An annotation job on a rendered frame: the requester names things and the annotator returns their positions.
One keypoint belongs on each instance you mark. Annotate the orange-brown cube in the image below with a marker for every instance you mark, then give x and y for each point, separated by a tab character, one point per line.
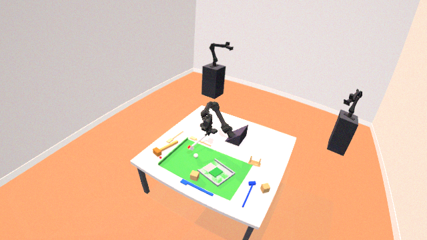
265	188
194	175

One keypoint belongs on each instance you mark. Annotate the green flat mat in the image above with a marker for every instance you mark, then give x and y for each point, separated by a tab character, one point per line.
182	162

